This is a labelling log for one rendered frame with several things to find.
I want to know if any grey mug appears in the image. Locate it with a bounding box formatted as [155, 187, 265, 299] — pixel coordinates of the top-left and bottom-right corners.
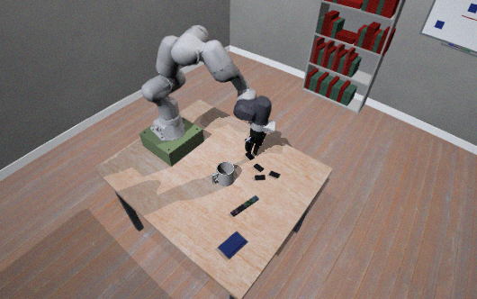
[211, 161, 234, 186]

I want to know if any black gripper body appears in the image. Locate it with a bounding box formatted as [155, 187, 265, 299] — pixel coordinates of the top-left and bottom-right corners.
[249, 128, 264, 141]

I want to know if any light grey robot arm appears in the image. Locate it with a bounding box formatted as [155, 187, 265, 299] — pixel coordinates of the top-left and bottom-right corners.
[141, 25, 275, 141]

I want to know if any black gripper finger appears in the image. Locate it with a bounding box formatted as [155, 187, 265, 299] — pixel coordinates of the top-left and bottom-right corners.
[253, 132, 266, 155]
[245, 137, 257, 159]

